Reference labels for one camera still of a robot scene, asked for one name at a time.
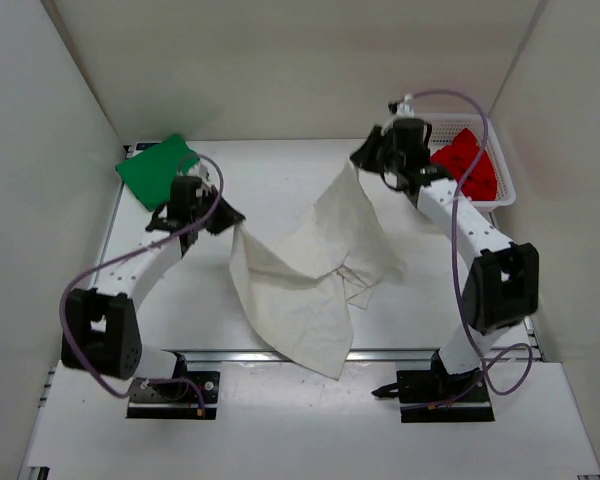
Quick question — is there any white t shirt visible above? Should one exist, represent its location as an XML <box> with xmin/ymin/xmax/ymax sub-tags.
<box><xmin>229</xmin><ymin>163</ymin><xmax>401</xmax><ymax>379</ymax></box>

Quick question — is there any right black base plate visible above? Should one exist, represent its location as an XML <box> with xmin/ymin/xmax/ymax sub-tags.
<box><xmin>397</xmin><ymin>370</ymin><xmax>495</xmax><ymax>423</ymax></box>

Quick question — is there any green polo shirt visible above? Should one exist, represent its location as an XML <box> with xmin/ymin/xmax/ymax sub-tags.
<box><xmin>116</xmin><ymin>134</ymin><xmax>200</xmax><ymax>211</ymax></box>

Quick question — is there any white plastic basket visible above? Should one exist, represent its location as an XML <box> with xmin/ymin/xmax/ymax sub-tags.
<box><xmin>421</xmin><ymin>114</ymin><xmax>516</xmax><ymax>212</ymax></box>

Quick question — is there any red t shirt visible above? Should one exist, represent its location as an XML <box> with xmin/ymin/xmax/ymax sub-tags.
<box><xmin>431</xmin><ymin>128</ymin><xmax>498</xmax><ymax>201</ymax></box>

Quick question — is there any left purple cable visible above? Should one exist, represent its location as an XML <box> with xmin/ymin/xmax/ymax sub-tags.
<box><xmin>59</xmin><ymin>153</ymin><xmax>226</xmax><ymax>401</ymax></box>

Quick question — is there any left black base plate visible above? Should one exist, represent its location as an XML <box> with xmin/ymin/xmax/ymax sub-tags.
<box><xmin>126</xmin><ymin>370</ymin><xmax>221</xmax><ymax>420</ymax></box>

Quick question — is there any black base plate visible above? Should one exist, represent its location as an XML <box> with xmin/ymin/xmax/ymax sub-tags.
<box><xmin>126</xmin><ymin>370</ymin><xmax>221</xmax><ymax>420</ymax></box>
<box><xmin>397</xmin><ymin>370</ymin><xmax>495</xmax><ymax>423</ymax></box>

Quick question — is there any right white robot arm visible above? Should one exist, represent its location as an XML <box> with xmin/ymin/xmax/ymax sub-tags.
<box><xmin>350</xmin><ymin>117</ymin><xmax>539</xmax><ymax>409</ymax></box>

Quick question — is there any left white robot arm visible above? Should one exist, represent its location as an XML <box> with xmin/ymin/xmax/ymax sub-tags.
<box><xmin>59</xmin><ymin>175</ymin><xmax>244</xmax><ymax>380</ymax></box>

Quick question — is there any blue label sticker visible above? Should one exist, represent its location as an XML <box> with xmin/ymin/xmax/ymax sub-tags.
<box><xmin>135</xmin><ymin>142</ymin><xmax>158</xmax><ymax>151</ymax></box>

